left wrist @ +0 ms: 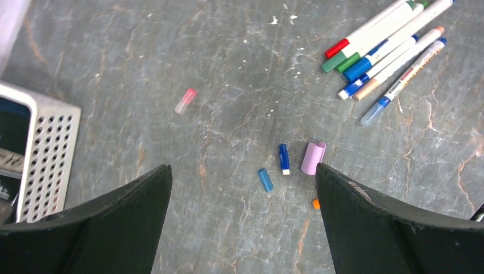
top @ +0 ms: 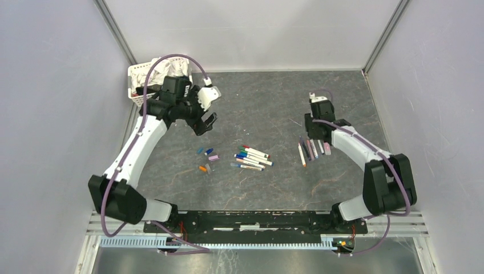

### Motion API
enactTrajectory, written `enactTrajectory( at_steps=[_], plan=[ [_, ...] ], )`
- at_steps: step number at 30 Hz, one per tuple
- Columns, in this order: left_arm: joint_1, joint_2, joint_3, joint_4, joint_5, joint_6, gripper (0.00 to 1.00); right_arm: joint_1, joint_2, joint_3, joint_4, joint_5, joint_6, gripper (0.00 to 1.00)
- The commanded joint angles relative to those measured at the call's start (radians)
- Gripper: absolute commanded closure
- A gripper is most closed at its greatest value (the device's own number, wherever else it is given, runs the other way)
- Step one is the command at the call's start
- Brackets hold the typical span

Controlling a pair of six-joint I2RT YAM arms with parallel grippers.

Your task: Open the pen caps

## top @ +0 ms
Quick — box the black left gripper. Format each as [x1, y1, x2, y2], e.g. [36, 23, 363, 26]
[176, 86, 217, 135]

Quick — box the blue capped white marker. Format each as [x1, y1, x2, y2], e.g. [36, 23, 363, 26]
[309, 139, 319, 159]

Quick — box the pink highlighter marker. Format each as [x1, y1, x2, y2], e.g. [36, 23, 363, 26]
[323, 142, 332, 155]

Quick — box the pink highlighter cap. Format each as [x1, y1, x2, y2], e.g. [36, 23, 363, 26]
[208, 155, 220, 162]

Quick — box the light green capped marker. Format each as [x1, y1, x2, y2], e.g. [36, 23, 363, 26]
[239, 146, 263, 158]

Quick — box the red capped pink marker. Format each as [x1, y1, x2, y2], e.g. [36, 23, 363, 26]
[306, 140, 314, 161]

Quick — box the orange capped white marker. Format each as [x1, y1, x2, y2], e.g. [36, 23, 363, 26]
[297, 143, 306, 167]

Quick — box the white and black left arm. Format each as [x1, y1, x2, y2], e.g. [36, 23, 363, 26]
[88, 76, 221, 233]

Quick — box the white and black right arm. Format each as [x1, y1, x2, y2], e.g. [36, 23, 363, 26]
[304, 94, 417, 233]

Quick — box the clear pen cap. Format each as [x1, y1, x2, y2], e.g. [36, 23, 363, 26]
[205, 164, 212, 174]

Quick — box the peach capped marker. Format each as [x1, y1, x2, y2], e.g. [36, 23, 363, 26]
[235, 158, 265, 170]

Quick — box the navy capped white marker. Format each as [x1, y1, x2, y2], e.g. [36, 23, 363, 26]
[234, 154, 264, 167]

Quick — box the blue capped acrylic marker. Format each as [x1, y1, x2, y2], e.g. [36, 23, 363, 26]
[239, 152, 274, 166]

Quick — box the white crumpled cloth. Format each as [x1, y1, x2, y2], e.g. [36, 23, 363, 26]
[128, 57, 192, 89]

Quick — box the clear capped blue marker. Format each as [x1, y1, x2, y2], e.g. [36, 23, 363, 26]
[230, 163, 264, 171]

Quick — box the white plastic basket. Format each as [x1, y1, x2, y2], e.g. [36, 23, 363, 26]
[127, 54, 194, 108]

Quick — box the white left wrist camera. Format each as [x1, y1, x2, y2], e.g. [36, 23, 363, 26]
[197, 77, 221, 111]

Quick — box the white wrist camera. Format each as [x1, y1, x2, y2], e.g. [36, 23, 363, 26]
[309, 92, 328, 104]
[197, 77, 221, 111]

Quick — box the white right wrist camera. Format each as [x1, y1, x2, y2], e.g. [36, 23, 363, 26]
[309, 92, 328, 104]

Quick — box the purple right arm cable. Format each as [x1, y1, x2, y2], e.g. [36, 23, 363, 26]
[310, 88, 412, 257]

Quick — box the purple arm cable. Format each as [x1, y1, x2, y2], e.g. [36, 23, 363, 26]
[99, 53, 211, 256]
[310, 88, 412, 257]

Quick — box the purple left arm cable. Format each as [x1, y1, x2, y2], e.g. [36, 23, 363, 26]
[99, 53, 211, 256]

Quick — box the white slotted cable duct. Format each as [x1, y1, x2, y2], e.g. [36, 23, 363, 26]
[99, 236, 337, 251]

